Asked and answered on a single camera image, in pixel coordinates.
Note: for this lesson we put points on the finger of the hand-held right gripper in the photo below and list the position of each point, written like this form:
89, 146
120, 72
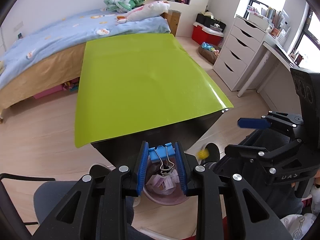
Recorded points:
275, 155
252, 123

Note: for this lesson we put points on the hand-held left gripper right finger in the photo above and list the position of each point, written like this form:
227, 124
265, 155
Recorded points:
180, 167

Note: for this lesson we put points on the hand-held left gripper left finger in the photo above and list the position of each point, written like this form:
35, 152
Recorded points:
141, 167

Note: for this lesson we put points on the blue binder clip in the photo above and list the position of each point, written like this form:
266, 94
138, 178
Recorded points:
160, 152

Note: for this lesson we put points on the pink translucent waste bin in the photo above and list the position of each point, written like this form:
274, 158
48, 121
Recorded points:
165, 198

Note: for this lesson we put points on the person's right forearm white sleeve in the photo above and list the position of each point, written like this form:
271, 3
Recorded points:
297, 226

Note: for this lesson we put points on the white plastic packet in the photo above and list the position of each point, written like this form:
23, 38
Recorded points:
172, 183

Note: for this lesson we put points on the small yellow object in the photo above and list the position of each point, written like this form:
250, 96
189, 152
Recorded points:
203, 154

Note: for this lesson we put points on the white desk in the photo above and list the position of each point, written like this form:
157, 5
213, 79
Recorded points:
277, 55

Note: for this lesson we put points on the white drawer unit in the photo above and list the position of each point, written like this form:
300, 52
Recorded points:
237, 50

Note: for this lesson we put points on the green-topped table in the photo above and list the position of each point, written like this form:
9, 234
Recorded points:
137, 92

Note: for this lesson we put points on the brown pet bed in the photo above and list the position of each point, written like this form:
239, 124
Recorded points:
207, 55

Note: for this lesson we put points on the white mesh basket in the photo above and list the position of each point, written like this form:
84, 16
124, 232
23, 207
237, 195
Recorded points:
283, 36

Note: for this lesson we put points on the blue cloth toy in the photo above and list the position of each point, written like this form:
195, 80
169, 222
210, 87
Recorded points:
207, 46

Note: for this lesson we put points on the person's left leg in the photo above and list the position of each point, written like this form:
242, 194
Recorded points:
50, 200

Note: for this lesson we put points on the red storage box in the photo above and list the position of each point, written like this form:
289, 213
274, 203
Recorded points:
205, 35

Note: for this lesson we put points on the colourful toys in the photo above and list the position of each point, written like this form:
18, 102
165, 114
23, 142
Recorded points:
71, 85

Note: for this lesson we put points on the row of books and cards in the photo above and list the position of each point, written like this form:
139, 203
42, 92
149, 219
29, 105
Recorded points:
270, 16

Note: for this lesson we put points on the black bags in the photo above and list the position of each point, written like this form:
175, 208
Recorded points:
207, 21

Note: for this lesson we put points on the pink box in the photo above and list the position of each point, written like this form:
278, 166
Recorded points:
47, 92

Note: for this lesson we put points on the wooden nightstand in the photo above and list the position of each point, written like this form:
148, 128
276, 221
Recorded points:
173, 21

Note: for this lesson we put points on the tan bed base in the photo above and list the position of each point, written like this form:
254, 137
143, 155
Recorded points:
42, 75

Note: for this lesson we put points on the black chair armrest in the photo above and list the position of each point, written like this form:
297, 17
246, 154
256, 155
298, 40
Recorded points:
10, 205

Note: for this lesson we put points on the pink white axolotl plush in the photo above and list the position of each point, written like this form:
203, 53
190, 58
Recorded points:
145, 11

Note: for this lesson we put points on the bed with blue sheet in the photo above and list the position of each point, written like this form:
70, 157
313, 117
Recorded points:
55, 32

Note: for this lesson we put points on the green plush toy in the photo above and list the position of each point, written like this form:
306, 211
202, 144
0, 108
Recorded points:
122, 2

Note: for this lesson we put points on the small photo frame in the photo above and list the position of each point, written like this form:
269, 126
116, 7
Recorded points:
296, 58

